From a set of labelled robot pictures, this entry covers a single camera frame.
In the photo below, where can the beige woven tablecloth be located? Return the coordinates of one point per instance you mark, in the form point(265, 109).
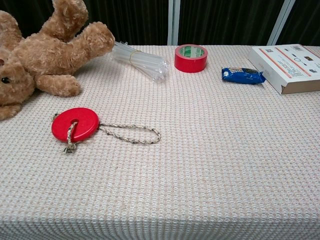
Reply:
point(200, 150)

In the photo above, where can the straight aluminium frame post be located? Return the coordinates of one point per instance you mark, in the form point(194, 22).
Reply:
point(173, 22)

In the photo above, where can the red tape roll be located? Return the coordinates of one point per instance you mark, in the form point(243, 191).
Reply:
point(190, 65)

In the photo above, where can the brown teddy bear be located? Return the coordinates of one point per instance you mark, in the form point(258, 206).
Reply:
point(45, 55)

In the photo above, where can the blue cookie packet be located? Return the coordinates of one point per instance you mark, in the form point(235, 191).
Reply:
point(242, 75)

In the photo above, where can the black curtain panel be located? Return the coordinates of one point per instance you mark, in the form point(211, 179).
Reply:
point(130, 20)
point(305, 22)
point(25, 12)
point(225, 22)

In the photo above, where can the bundle of clear sticks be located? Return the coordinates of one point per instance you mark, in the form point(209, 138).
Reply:
point(140, 61)

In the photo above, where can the white cardboard box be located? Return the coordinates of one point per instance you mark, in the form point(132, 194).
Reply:
point(287, 65)

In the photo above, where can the red disc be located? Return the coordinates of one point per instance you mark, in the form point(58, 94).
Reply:
point(85, 122)

